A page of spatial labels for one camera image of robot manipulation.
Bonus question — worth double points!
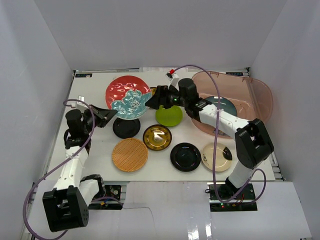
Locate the translucent pink plastic bin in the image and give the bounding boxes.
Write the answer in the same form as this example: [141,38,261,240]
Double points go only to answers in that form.
[191,71,274,136]

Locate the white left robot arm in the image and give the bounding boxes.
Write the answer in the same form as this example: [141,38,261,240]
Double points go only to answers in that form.
[42,105,117,232]

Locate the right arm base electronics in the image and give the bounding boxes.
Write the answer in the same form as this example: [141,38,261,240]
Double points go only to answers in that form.
[204,183,258,213]

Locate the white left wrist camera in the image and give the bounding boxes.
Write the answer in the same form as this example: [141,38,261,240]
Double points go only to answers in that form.
[71,95,87,112]

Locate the lime green plate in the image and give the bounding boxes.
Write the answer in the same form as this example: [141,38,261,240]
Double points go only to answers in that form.
[155,106,183,127]

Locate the woven bamboo tray plate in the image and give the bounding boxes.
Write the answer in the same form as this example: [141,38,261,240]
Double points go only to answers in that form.
[111,138,149,173]

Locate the glossy black plate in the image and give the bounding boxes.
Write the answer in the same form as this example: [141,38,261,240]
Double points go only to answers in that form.
[170,142,202,173]
[112,118,141,139]

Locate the cream plate with black accent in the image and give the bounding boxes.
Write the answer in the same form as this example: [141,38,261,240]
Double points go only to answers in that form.
[201,143,233,173]

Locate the yellow patterned plate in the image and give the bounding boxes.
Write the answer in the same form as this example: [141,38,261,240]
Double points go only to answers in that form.
[150,87,157,96]
[142,124,173,151]

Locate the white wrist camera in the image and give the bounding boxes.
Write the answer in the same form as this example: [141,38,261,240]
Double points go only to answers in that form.
[71,95,87,112]
[165,69,180,87]

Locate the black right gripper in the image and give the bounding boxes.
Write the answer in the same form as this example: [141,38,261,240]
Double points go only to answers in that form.
[145,85,188,110]

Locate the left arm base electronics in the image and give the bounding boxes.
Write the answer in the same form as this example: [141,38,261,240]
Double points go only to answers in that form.
[88,185,126,210]

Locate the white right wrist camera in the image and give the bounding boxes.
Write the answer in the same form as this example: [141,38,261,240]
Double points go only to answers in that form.
[165,69,180,87]

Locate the red and teal floral plate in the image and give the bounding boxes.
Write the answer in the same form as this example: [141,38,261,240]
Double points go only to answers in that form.
[105,75,152,120]

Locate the dark teal glazed plate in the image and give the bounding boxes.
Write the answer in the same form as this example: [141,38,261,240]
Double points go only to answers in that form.
[205,96,238,117]

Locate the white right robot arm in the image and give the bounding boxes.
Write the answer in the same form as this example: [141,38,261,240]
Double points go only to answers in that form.
[145,78,274,200]

